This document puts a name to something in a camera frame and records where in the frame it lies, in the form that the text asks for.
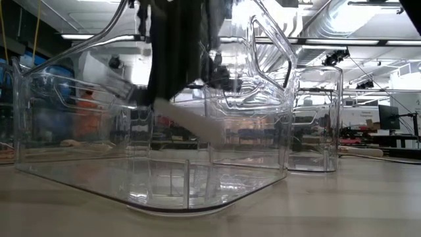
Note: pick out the black ceiling fixture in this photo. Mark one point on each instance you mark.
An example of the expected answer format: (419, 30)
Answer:
(335, 58)
(365, 85)

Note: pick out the long ceiling light fixture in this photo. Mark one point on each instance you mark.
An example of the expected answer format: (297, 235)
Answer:
(342, 41)

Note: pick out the silver ceiling duct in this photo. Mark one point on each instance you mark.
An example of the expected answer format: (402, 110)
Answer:
(345, 19)

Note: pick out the black computer monitor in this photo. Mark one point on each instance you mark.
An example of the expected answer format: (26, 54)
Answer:
(388, 116)

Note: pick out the black background table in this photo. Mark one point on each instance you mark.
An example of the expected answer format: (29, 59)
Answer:
(394, 138)

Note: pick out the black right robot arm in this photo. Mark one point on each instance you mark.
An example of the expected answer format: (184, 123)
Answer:
(414, 13)

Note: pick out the person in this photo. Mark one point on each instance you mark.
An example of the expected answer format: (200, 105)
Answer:
(87, 115)

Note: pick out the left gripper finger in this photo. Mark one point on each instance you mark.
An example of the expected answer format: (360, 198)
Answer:
(220, 77)
(174, 49)

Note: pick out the clear plastic bin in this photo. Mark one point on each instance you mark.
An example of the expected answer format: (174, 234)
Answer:
(98, 187)
(42, 131)
(306, 135)
(325, 131)

